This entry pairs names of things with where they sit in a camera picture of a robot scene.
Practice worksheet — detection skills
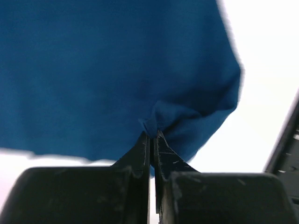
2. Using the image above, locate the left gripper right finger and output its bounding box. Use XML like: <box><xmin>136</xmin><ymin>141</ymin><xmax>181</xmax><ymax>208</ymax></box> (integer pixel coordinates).
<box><xmin>153</xmin><ymin>132</ymin><xmax>299</xmax><ymax>224</ymax></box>

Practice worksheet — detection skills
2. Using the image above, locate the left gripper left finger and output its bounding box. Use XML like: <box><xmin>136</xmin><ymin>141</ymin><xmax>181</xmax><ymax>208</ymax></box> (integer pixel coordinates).
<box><xmin>0</xmin><ymin>133</ymin><xmax>150</xmax><ymax>224</ymax></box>

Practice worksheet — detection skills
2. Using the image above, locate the dark blue printed t-shirt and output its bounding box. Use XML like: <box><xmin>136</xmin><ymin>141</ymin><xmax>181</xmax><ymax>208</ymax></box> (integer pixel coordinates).
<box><xmin>0</xmin><ymin>0</ymin><xmax>241</xmax><ymax>161</ymax></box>

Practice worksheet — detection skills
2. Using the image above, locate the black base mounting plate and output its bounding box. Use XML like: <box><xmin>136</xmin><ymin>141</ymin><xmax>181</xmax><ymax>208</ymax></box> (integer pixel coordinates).
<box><xmin>263</xmin><ymin>88</ymin><xmax>299</xmax><ymax>203</ymax></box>

